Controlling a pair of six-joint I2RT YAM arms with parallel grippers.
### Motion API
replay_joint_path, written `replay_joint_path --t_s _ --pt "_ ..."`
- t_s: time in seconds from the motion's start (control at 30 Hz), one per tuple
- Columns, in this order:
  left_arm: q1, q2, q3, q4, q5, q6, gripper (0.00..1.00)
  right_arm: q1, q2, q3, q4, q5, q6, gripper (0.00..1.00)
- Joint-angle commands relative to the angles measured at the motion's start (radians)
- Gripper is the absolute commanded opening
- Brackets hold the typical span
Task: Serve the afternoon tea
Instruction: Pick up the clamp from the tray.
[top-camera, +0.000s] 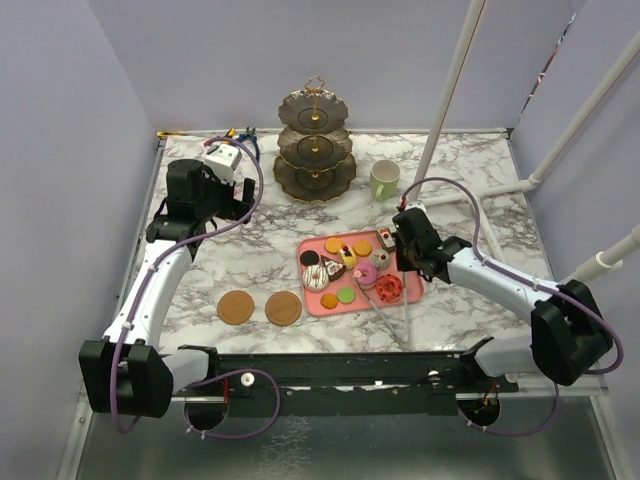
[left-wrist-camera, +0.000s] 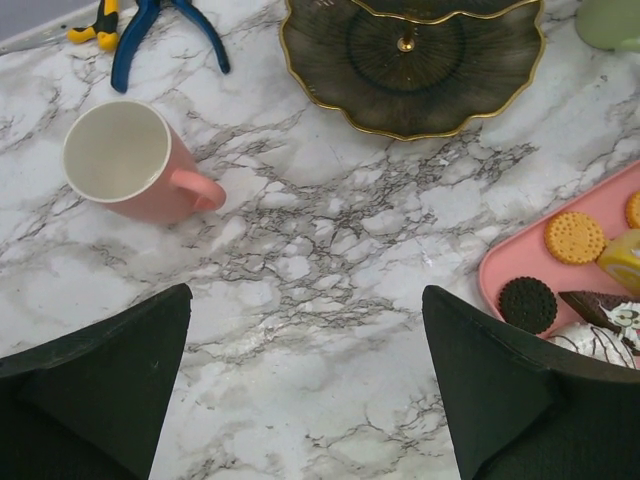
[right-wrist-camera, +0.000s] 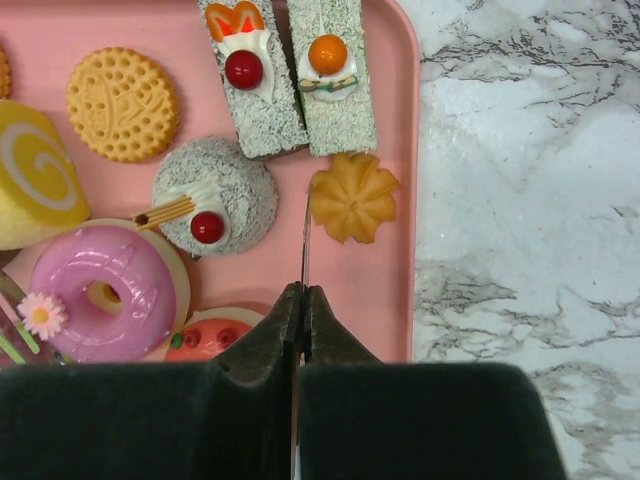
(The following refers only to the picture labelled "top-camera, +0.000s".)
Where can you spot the orange waffle biscuit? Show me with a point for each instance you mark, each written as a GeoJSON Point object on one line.
{"type": "Point", "coordinates": [362, 248]}

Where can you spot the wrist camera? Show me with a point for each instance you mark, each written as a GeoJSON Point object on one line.
{"type": "Point", "coordinates": [405, 204]}
{"type": "Point", "coordinates": [223, 161]}

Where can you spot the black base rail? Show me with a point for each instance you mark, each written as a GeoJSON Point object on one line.
{"type": "Point", "coordinates": [350, 384]}

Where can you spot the orange jam biscuit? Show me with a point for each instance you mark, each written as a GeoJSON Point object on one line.
{"type": "Point", "coordinates": [333, 245]}

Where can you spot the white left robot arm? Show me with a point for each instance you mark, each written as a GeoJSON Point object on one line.
{"type": "Point", "coordinates": [124, 372]}

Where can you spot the layered square cake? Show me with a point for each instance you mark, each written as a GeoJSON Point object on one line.
{"type": "Point", "coordinates": [386, 239]}

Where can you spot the three-tier grey cake stand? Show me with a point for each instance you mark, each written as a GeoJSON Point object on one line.
{"type": "Point", "coordinates": [315, 161]}

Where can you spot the chocolate cake slice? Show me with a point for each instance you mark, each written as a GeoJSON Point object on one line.
{"type": "Point", "coordinates": [335, 269]}

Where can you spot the chocolate chip cookie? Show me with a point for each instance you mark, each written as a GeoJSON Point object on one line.
{"type": "Point", "coordinates": [329, 301]}

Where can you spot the white pvc pipe frame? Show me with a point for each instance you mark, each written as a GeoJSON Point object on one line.
{"type": "Point", "coordinates": [561, 193]}

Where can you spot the green mug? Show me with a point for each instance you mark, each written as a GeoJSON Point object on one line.
{"type": "Point", "coordinates": [384, 179]}

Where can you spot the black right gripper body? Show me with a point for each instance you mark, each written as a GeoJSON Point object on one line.
{"type": "Point", "coordinates": [406, 256]}

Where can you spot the red frosted donut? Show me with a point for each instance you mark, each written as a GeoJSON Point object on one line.
{"type": "Point", "coordinates": [389, 288]}

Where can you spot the pink serving tray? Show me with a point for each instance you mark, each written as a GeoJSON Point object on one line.
{"type": "Point", "coordinates": [413, 288]}

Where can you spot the black sandwich cookie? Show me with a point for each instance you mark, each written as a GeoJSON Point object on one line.
{"type": "Point", "coordinates": [309, 257]}

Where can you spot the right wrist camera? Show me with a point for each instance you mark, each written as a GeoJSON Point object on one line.
{"type": "Point", "coordinates": [405, 204]}

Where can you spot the left round wooden coaster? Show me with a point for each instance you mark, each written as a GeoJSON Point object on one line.
{"type": "Point", "coordinates": [235, 307]}

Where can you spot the yellow cake slice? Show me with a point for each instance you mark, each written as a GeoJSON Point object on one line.
{"type": "Point", "coordinates": [348, 257]}

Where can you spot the metal serving tongs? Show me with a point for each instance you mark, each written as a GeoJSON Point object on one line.
{"type": "Point", "coordinates": [402, 333]}

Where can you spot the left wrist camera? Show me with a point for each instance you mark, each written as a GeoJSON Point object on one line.
{"type": "Point", "coordinates": [223, 161]}

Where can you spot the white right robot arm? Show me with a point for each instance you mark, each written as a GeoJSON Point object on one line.
{"type": "Point", "coordinates": [565, 338]}

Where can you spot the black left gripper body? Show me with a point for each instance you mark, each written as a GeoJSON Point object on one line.
{"type": "Point", "coordinates": [219, 200]}

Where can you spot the pink frosted donut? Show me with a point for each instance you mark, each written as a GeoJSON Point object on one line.
{"type": "Point", "coordinates": [366, 275]}

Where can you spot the blue handled pliers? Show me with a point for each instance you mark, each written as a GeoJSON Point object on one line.
{"type": "Point", "coordinates": [249, 135]}

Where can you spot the white chocolate-striped donut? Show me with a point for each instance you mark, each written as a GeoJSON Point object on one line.
{"type": "Point", "coordinates": [315, 278]}

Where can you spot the round wooden coaster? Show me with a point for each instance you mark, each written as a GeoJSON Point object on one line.
{"type": "Point", "coordinates": [235, 307]}
{"type": "Point", "coordinates": [283, 308]}

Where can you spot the right round wooden coaster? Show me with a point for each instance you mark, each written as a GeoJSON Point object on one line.
{"type": "Point", "coordinates": [283, 308]}

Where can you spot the green macaron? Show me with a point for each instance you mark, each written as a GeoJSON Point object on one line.
{"type": "Point", "coordinates": [346, 295]}

